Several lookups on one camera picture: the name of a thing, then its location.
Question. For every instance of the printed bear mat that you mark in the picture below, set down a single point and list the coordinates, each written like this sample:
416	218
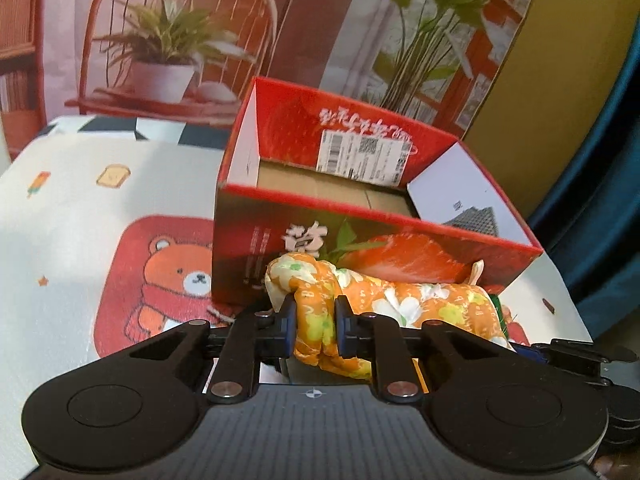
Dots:
75	240

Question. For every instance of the red strawberry cardboard box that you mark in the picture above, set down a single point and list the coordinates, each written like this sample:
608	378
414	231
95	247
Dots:
380	250

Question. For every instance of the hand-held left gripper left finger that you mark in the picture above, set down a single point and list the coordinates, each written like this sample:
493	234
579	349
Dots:
288	321

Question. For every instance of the orange floral cloth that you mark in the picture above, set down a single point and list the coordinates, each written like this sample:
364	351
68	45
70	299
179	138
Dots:
315	305

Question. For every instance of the green tasselled cloth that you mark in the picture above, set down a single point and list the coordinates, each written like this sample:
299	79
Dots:
499	312

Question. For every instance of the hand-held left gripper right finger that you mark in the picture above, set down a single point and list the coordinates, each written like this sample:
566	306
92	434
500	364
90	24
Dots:
342	327

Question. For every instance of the black white checkered cloth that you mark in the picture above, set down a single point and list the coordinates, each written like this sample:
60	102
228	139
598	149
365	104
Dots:
115	127

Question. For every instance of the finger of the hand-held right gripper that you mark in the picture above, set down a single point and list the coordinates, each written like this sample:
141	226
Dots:
575	352

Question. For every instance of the wall poster with plants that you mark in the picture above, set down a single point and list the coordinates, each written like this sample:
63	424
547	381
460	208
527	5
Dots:
300	15

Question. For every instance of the blue curtain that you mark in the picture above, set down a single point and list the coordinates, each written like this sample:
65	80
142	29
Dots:
600	170

